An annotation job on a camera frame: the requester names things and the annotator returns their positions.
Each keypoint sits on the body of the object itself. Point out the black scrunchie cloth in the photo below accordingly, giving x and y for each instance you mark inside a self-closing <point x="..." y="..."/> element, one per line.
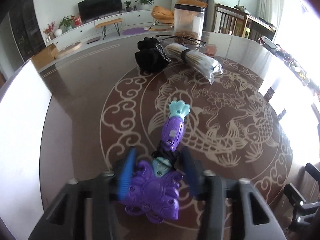
<point x="150" y="56"/>

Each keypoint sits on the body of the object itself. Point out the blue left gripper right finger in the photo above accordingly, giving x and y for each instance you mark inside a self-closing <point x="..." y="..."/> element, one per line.
<point x="193" y="171"/>

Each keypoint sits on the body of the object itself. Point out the red flower vase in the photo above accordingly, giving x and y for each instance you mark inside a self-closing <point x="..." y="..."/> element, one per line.
<point x="49" y="31"/>

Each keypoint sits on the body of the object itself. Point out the white storage box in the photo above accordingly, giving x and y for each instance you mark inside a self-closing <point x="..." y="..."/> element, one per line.
<point x="24" y="105"/>

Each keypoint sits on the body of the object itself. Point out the wooden bench stool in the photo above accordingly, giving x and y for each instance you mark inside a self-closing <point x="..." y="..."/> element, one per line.
<point x="103" y="26"/>

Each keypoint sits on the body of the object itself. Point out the cardboard box on floor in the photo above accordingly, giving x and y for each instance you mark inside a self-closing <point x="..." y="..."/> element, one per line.
<point x="44" y="57"/>

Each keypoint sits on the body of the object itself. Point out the black eyeglasses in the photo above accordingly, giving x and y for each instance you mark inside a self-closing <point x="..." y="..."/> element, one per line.
<point x="183" y="40"/>

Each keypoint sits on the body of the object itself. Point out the orange lounge chair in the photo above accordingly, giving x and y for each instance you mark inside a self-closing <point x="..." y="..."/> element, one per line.
<point x="164" y="18"/>

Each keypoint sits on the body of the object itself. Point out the bundle of sticks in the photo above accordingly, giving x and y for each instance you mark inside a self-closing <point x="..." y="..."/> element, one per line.
<point x="207" y="66"/>

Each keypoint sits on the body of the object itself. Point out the leafy plant by television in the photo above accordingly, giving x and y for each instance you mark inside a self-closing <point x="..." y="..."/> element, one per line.
<point x="67" y="23"/>

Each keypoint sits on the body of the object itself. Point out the clear jar black lid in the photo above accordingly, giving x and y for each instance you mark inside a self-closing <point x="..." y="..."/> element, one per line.
<point x="188" y="21"/>

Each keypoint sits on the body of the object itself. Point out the black flat television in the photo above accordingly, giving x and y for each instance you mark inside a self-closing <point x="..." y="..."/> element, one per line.
<point x="92" y="9"/>

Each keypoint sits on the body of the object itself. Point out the black display cabinet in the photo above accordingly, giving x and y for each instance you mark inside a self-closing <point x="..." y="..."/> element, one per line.
<point x="25" y="29"/>

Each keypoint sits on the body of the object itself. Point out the green potted plant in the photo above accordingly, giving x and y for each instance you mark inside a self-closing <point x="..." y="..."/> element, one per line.
<point x="145" y="4"/>

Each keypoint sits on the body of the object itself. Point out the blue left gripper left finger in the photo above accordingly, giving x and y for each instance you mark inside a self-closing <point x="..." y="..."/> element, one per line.
<point x="127" y="168"/>

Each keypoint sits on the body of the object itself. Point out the purple toy water gun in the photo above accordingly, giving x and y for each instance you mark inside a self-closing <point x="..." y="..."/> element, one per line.
<point x="154" y="187"/>

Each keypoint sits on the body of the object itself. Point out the white tv cabinet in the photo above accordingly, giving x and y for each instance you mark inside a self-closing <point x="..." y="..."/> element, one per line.
<point x="87" y="31"/>

